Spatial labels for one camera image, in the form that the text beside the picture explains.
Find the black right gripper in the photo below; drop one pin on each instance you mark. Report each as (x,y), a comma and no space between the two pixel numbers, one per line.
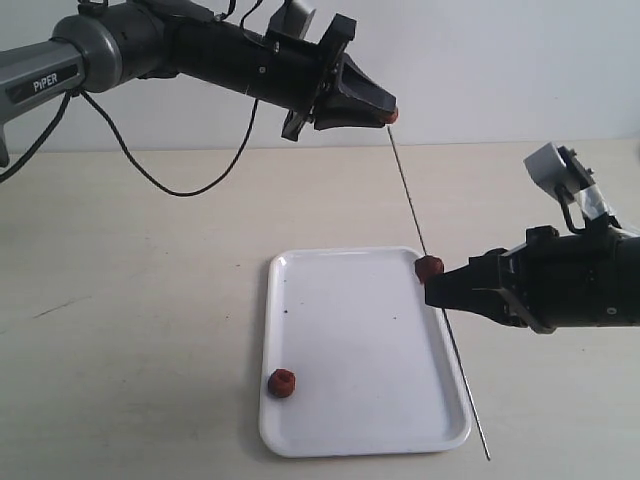
(549,282)

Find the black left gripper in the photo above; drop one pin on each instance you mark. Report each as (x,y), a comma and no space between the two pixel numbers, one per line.
(297,71)

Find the thin metal skewer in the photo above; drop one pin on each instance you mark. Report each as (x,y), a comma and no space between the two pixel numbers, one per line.
(444,313)

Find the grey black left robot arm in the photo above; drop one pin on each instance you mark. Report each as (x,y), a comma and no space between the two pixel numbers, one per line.
(103,46)

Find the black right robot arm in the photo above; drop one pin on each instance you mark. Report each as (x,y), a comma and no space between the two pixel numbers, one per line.
(489,278)

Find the white rectangular plastic tray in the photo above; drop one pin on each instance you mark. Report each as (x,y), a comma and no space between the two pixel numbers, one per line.
(373,364)

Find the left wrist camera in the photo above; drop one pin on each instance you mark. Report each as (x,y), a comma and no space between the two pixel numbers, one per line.
(292,18)

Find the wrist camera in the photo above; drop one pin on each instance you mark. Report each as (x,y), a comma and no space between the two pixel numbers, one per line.
(292,18)
(557,171)

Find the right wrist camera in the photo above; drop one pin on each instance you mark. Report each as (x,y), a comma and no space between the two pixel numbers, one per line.
(557,171)

